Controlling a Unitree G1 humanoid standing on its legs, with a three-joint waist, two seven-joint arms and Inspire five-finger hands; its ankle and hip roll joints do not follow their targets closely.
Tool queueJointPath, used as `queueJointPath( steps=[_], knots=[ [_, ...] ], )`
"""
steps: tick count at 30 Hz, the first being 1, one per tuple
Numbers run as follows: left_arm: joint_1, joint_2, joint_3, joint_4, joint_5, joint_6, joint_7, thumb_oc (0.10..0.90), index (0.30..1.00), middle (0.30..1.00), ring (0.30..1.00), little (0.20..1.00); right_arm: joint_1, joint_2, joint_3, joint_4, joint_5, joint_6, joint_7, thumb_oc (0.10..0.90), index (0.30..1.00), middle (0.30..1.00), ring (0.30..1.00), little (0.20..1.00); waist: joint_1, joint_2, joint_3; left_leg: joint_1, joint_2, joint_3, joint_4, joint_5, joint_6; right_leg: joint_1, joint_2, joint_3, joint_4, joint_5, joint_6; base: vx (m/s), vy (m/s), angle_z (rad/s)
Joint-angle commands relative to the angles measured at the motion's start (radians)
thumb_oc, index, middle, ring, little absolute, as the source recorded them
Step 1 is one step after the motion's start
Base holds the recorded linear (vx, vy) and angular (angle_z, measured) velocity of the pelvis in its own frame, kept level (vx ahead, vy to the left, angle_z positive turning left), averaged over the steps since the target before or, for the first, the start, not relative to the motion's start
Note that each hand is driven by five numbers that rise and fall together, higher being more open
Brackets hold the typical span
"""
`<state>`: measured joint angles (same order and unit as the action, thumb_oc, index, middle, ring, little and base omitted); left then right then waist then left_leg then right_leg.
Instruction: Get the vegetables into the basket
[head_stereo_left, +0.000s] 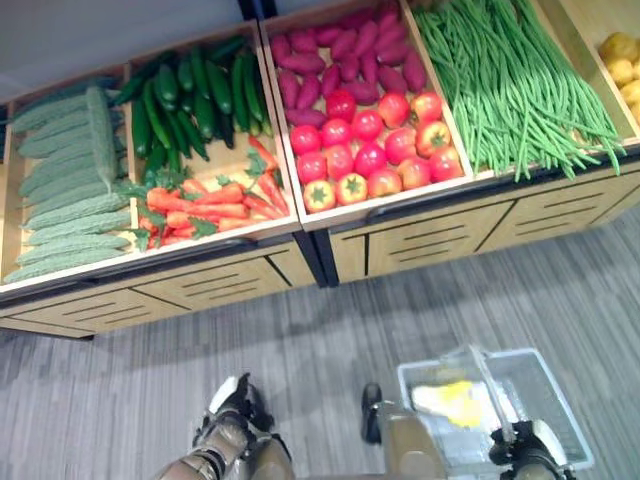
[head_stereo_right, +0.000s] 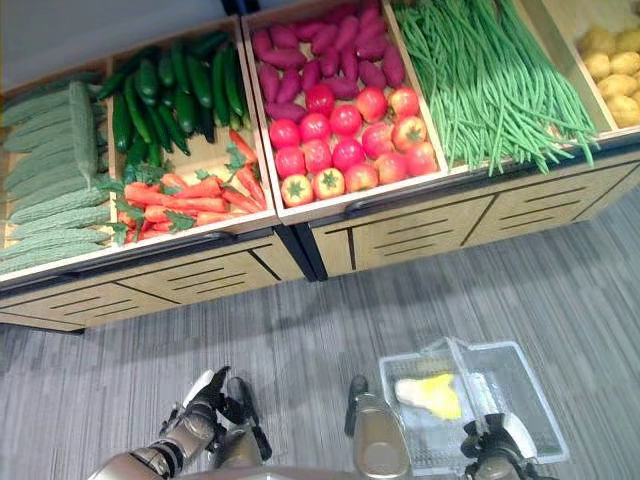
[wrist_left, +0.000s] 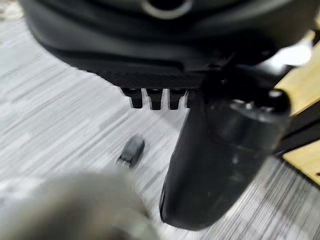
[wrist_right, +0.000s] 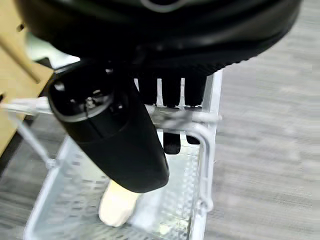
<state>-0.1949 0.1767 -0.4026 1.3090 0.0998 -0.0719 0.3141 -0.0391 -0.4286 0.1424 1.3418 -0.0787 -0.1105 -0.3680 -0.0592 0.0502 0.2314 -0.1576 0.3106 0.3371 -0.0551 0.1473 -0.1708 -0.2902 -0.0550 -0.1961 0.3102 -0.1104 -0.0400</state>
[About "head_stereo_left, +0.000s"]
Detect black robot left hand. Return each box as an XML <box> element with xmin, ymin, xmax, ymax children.
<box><xmin>207</xmin><ymin>372</ymin><xmax>276</xmax><ymax>442</ymax></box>

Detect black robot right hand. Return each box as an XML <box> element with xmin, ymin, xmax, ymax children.
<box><xmin>488</xmin><ymin>418</ymin><xmax>571</xmax><ymax>470</ymax></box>

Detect clear plastic shopping basket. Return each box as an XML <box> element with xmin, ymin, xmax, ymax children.
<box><xmin>397</xmin><ymin>343</ymin><xmax>596</xmax><ymax>475</ymax></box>

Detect silver robot left leg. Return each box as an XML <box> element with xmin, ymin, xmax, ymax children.
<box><xmin>240</xmin><ymin>432</ymin><xmax>297</xmax><ymax>480</ymax></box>

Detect silver robot leg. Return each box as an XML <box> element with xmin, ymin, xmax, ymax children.
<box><xmin>374</xmin><ymin>402</ymin><xmax>447</xmax><ymax>480</ymax></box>
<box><xmin>240</xmin><ymin>432</ymin><xmax>297</xmax><ymax>480</ymax></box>

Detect yellow and white vegetable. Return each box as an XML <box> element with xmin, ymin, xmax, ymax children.
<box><xmin>410</xmin><ymin>379</ymin><xmax>507</xmax><ymax>430</ymax></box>

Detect wooden display stand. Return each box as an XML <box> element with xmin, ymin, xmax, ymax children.
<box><xmin>0</xmin><ymin>229</ymin><xmax>326</xmax><ymax>341</ymax></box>
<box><xmin>314</xmin><ymin>144</ymin><xmax>640</xmax><ymax>287</ymax></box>

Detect silver robot right leg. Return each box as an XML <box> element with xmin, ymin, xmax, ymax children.
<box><xmin>374</xmin><ymin>402</ymin><xmax>447</xmax><ymax>480</ymax></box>

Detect dark robot right foot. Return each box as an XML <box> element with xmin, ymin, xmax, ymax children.
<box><xmin>360</xmin><ymin>382</ymin><xmax>384</xmax><ymax>445</ymax></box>

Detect pale green bitter gourd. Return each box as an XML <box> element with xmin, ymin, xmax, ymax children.
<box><xmin>10</xmin><ymin>94</ymin><xmax>90</xmax><ymax>135</ymax></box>
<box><xmin>17</xmin><ymin>127</ymin><xmax>96</xmax><ymax>160</ymax></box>
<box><xmin>27</xmin><ymin>209</ymin><xmax>132</xmax><ymax>247</ymax></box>
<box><xmin>85</xmin><ymin>85</ymin><xmax>120</xmax><ymax>194</ymax></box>
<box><xmin>24</xmin><ymin>110</ymin><xmax>94</xmax><ymax>144</ymax></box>
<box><xmin>9</xmin><ymin>77</ymin><xmax>116</xmax><ymax>119</ymax></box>
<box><xmin>18</xmin><ymin>154</ymin><xmax>104</xmax><ymax>199</ymax></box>
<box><xmin>15</xmin><ymin>233</ymin><xmax>132</xmax><ymax>267</ymax></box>
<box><xmin>2</xmin><ymin>247</ymin><xmax>126</xmax><ymax>285</ymax></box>
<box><xmin>23</xmin><ymin>192</ymin><xmax>132</xmax><ymax>232</ymax></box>
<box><xmin>24</xmin><ymin>179</ymin><xmax>109</xmax><ymax>214</ymax></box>

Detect wooden produce crate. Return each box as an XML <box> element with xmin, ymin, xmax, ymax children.
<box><xmin>122</xmin><ymin>22</ymin><xmax>304</xmax><ymax>257</ymax></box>
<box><xmin>404</xmin><ymin>0</ymin><xmax>640</xmax><ymax>182</ymax></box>
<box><xmin>529</xmin><ymin>0</ymin><xmax>640</xmax><ymax>147</ymax></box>
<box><xmin>0</xmin><ymin>63</ymin><xmax>137</xmax><ymax>294</ymax></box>
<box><xmin>258</xmin><ymin>0</ymin><xmax>475</xmax><ymax>233</ymax></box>

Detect red tomato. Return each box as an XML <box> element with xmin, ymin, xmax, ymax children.
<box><xmin>353</xmin><ymin>142</ymin><xmax>388</xmax><ymax>178</ymax></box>
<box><xmin>320</xmin><ymin>118</ymin><xmax>353</xmax><ymax>148</ymax></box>
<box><xmin>415</xmin><ymin>120</ymin><xmax>452</xmax><ymax>159</ymax></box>
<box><xmin>334</xmin><ymin>172</ymin><xmax>369</xmax><ymax>206</ymax></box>
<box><xmin>295</xmin><ymin>151</ymin><xmax>328</xmax><ymax>185</ymax></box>
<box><xmin>324</xmin><ymin>144</ymin><xmax>355</xmax><ymax>180</ymax></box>
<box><xmin>410</xmin><ymin>91</ymin><xmax>444</xmax><ymax>124</ymax></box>
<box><xmin>289</xmin><ymin>124</ymin><xmax>322</xmax><ymax>156</ymax></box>
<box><xmin>325</xmin><ymin>89</ymin><xmax>357</xmax><ymax>121</ymax></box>
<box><xmin>302</xmin><ymin>179</ymin><xmax>337</xmax><ymax>214</ymax></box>
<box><xmin>351</xmin><ymin>109</ymin><xmax>385</xmax><ymax>142</ymax></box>
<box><xmin>428</xmin><ymin>145</ymin><xmax>464</xmax><ymax>183</ymax></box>
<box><xmin>377</xmin><ymin>92</ymin><xmax>411</xmax><ymax>129</ymax></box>
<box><xmin>366</xmin><ymin>167</ymin><xmax>403</xmax><ymax>199</ymax></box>
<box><xmin>396</xmin><ymin>156</ymin><xmax>432</xmax><ymax>191</ymax></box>
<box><xmin>383</xmin><ymin>127</ymin><xmax>418</xmax><ymax>165</ymax></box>

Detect purple sweet potato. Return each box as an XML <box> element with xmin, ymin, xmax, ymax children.
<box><xmin>376</xmin><ymin>41</ymin><xmax>410</xmax><ymax>67</ymax></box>
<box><xmin>277</xmin><ymin>68</ymin><xmax>301</xmax><ymax>110</ymax></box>
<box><xmin>339</xmin><ymin>51</ymin><xmax>361</xmax><ymax>82</ymax></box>
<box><xmin>285</xmin><ymin>107</ymin><xmax>328</xmax><ymax>128</ymax></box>
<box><xmin>295</xmin><ymin>73</ymin><xmax>321</xmax><ymax>111</ymax></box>
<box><xmin>359</xmin><ymin>50</ymin><xmax>379</xmax><ymax>86</ymax></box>
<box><xmin>330</xmin><ymin>28</ymin><xmax>358</xmax><ymax>61</ymax></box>
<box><xmin>374</xmin><ymin>2</ymin><xmax>401</xmax><ymax>31</ymax></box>
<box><xmin>339</xmin><ymin>7</ymin><xmax>376</xmax><ymax>30</ymax></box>
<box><xmin>313</xmin><ymin>24</ymin><xmax>344</xmax><ymax>48</ymax></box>
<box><xmin>353</xmin><ymin>20</ymin><xmax>379</xmax><ymax>57</ymax></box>
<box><xmin>376</xmin><ymin>65</ymin><xmax>408</xmax><ymax>94</ymax></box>
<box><xmin>402</xmin><ymin>48</ymin><xmax>427</xmax><ymax>93</ymax></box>
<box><xmin>373</xmin><ymin>19</ymin><xmax>407</xmax><ymax>54</ymax></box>
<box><xmin>320</xmin><ymin>63</ymin><xmax>341</xmax><ymax>99</ymax></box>
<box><xmin>270</xmin><ymin>33</ymin><xmax>292</xmax><ymax>66</ymax></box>
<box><xmin>279</xmin><ymin>52</ymin><xmax>326</xmax><ymax>76</ymax></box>
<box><xmin>287</xmin><ymin>29</ymin><xmax>319</xmax><ymax>54</ymax></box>
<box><xmin>340</xmin><ymin>79</ymin><xmax>381</xmax><ymax>106</ymax></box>

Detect green long bean pile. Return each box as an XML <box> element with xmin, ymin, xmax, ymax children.
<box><xmin>412</xmin><ymin>0</ymin><xmax>628</xmax><ymax>184</ymax></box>

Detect black metal stand post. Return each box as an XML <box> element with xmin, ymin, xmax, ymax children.
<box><xmin>293</xmin><ymin>228</ymin><xmax>342</xmax><ymax>289</ymax></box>

